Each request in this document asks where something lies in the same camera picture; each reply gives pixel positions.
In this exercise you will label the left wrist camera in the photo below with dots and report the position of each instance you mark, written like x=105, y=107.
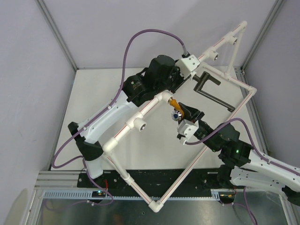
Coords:
x=188, y=65

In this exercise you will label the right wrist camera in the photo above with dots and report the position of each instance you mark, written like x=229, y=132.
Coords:
x=186, y=131

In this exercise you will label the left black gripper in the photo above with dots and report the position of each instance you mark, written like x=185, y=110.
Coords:
x=181, y=81

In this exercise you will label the white slotted cable duct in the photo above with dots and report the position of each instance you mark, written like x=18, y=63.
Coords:
x=100, y=195

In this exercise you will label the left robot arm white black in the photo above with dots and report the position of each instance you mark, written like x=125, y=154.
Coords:
x=162, y=74

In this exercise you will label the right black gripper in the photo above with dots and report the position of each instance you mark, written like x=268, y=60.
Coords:
x=190, y=113

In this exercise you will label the aluminium frame rail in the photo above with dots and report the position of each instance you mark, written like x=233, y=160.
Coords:
x=57, y=180

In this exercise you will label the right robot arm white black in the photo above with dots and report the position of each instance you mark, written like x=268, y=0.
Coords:
x=243, y=164

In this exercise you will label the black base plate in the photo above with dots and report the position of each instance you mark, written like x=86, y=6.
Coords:
x=155, y=183

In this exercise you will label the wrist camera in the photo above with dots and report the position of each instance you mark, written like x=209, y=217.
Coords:
x=186, y=131
x=188, y=65

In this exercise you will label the white PVC pipe frame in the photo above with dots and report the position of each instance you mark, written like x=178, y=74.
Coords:
x=233, y=37

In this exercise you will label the gold faucet with chrome knob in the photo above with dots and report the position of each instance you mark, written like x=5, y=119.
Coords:
x=177, y=113

